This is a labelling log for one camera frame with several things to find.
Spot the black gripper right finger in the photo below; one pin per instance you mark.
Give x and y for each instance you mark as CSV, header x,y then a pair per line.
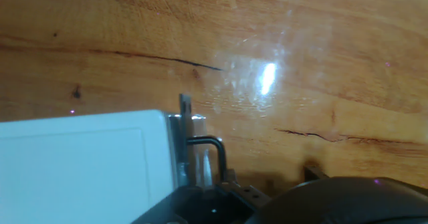
x,y
312,174

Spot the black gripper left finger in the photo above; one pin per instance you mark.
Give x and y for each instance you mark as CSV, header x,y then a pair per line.
x,y
214,204

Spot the white plastic drawer cabinet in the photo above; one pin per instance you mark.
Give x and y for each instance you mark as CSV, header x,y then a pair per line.
x,y
77,170

